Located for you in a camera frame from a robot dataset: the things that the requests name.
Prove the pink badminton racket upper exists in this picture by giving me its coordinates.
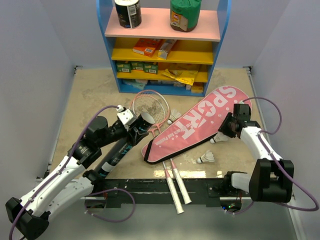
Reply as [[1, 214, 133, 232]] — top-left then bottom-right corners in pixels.
[[130, 89, 192, 205]]

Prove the green box right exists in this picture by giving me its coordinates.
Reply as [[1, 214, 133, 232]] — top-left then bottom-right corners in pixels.
[[143, 62, 159, 75]]

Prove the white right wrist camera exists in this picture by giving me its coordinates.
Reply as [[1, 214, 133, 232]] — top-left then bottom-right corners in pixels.
[[233, 103, 251, 121]]

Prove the green box left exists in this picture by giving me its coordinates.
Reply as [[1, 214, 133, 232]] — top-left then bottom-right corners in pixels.
[[116, 60, 132, 73]]

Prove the teal tissue pack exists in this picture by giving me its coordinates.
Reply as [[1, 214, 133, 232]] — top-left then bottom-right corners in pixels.
[[122, 79, 148, 91]]

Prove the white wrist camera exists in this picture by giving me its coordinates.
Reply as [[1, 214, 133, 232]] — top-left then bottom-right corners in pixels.
[[233, 103, 251, 121], [116, 105, 137, 126]]

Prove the brown snack packet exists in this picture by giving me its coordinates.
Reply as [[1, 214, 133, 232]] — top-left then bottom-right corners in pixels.
[[157, 39, 177, 60]]

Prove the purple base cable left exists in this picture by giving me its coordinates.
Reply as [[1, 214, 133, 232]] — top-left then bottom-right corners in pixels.
[[84, 187, 136, 222]]

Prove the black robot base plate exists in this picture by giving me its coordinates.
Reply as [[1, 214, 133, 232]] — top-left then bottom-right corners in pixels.
[[73, 177, 253, 210]]

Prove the blue shelf unit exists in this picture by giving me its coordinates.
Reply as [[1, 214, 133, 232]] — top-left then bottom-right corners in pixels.
[[96, 0, 232, 97]]

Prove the black white can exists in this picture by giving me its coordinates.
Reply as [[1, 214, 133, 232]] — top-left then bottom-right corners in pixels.
[[114, 0, 142, 29]]

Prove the green wrapped jar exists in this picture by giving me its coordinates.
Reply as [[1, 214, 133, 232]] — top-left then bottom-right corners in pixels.
[[170, 0, 202, 32]]

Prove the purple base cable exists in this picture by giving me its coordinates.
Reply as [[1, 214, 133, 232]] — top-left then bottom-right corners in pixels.
[[84, 187, 136, 222], [223, 199, 255, 215]]

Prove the green box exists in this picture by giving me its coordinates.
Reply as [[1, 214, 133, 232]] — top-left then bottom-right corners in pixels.
[[130, 61, 144, 71], [116, 60, 132, 73], [143, 62, 159, 75]]

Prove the green box middle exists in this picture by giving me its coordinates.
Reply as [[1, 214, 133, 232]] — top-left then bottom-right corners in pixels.
[[130, 61, 144, 71]]

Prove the pink badminton racket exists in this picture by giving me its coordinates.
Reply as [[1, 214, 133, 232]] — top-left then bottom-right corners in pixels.
[[130, 89, 192, 205], [128, 98, 185, 215]]

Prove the black shuttlecock tube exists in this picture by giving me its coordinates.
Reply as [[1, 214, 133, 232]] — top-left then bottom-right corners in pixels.
[[94, 112, 155, 178]]

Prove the pink sport racket bag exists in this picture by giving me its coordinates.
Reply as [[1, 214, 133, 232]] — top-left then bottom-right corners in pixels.
[[141, 85, 249, 165]]

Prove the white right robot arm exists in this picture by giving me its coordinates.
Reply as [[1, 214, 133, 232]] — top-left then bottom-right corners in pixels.
[[218, 103, 294, 203]]

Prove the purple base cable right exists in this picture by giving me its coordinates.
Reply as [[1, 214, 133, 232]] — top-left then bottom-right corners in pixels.
[[223, 199, 255, 215]]

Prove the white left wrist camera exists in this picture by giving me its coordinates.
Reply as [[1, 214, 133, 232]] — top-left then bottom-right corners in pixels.
[[116, 105, 137, 126]]

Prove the pink badminton racket lower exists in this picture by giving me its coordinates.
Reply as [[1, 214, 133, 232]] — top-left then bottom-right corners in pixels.
[[128, 98, 185, 215]]

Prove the yellow snack bag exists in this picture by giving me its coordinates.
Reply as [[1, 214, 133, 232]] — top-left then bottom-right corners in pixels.
[[162, 69, 199, 86]]

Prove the orange box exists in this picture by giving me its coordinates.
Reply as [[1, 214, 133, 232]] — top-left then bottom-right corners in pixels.
[[132, 38, 162, 57]]

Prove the white shuttlecock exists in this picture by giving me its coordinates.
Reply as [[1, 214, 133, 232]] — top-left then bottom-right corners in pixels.
[[167, 108, 182, 125], [209, 132, 229, 144], [196, 150, 215, 164]]

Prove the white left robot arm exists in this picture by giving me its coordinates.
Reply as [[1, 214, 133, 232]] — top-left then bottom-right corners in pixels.
[[5, 110, 155, 240]]

